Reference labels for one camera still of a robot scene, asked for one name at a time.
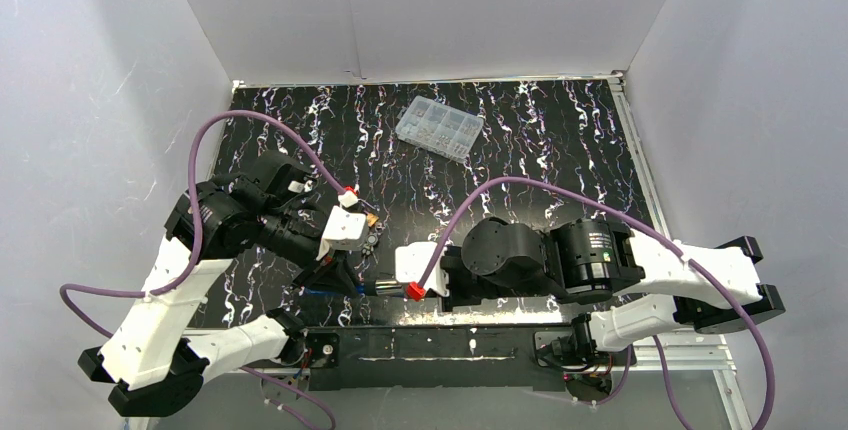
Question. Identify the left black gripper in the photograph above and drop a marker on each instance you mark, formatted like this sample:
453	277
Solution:
324	267

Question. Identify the blue cable lock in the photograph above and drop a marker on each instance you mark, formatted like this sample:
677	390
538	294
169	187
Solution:
376	288

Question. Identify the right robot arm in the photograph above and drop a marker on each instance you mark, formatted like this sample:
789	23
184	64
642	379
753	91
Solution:
590	261

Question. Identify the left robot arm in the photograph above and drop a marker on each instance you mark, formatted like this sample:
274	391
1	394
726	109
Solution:
152	365

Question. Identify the clear plastic parts box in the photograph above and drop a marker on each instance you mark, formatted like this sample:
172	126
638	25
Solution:
439	128

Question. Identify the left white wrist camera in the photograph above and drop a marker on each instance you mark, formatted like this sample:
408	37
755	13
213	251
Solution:
344	231

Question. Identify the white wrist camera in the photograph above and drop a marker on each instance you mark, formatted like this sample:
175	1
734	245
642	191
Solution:
344	231
411	261

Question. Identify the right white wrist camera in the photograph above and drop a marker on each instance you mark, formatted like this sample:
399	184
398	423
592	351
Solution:
411	261

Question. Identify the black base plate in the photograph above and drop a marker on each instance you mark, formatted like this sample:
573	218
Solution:
432	356

